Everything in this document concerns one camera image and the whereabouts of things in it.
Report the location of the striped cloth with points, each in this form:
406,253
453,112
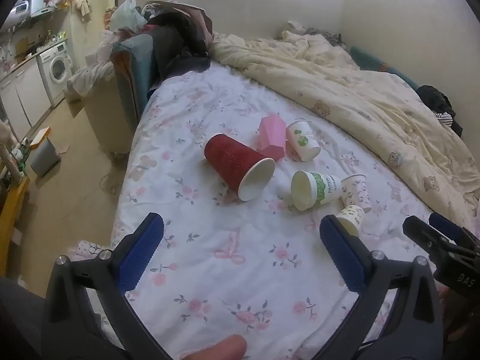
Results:
445,119

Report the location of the yellow table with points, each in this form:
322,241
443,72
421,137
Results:
11,210

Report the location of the small white cup yellow print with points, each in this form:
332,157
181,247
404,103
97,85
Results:
352,217

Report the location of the red ribbed paper cup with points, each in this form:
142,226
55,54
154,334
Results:
236,163

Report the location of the patterned white box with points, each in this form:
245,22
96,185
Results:
90,248

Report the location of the white kitchen cabinet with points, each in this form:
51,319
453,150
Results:
22,93

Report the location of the teal armchair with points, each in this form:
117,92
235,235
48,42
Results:
135,71

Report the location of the bed with floral sheet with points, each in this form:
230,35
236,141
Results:
225,270

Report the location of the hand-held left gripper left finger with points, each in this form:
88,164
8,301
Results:
140,255

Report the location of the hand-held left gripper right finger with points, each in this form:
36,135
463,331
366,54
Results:
343,255

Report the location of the white cup with green band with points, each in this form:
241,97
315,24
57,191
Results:
313,189

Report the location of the white washing machine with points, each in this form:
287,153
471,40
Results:
56,67

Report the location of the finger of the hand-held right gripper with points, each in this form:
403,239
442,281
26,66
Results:
423,234
448,228

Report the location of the white cup with green circles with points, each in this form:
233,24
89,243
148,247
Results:
302,140

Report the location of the small white cup panda print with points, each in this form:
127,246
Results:
356,191

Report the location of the white plastic bag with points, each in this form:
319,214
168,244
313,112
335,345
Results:
125,15

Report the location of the pink faceted cup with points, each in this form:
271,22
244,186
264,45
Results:
273,135

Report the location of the person's right hand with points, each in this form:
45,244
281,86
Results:
455,317

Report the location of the person's left hand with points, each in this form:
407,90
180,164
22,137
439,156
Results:
215,348

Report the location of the grey waste bin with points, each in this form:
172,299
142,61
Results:
44,155

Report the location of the pile of dark clothes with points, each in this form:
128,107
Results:
180,37

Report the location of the teal pillow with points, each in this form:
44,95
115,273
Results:
390,67

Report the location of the black garment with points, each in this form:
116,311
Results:
435,99

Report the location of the cream bear print quilt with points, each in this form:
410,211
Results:
356,93

